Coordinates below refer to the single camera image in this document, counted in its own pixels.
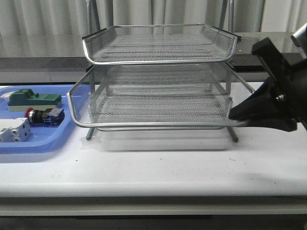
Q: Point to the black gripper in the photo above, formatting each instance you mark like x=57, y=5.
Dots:
x=281, y=101

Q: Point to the silver mesh tray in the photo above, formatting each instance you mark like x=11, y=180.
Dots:
x=159, y=44
x=209, y=79
x=171, y=112

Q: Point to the red emergency stop button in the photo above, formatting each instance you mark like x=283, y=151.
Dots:
x=51, y=116

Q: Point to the grey back counter ledge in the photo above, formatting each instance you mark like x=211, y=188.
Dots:
x=66, y=51

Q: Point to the blue plastic tray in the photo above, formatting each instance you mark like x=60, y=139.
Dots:
x=42, y=138

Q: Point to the white circuit breaker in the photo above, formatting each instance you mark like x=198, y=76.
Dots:
x=14, y=130

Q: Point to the green electrical switch block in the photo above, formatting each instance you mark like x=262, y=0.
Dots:
x=23, y=99

